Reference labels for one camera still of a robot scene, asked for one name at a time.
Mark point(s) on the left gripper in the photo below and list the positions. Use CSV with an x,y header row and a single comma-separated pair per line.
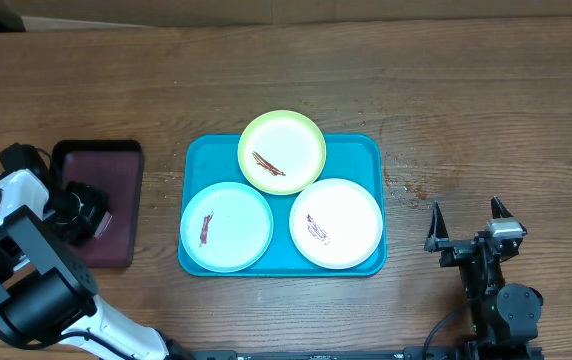
x,y
94,199

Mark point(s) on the yellow-green plate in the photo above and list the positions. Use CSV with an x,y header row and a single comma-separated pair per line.
x,y
281,152

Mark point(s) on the black tray with red liquid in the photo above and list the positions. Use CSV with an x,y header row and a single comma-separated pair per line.
x,y
116,168

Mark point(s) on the green and pink sponge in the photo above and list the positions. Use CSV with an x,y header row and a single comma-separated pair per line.
x,y
103,224

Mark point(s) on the pink-white plate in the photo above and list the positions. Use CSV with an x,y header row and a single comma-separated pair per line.
x,y
336,224

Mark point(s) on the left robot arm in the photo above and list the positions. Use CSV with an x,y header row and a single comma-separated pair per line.
x,y
48,296

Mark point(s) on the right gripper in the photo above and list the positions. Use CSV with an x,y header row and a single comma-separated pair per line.
x,y
456,249

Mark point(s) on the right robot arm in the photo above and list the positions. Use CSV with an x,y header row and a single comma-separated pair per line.
x,y
504,316

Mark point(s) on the teal plastic tray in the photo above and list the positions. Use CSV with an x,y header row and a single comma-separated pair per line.
x,y
212,159

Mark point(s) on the light blue plate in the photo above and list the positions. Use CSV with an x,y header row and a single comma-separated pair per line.
x,y
226,227

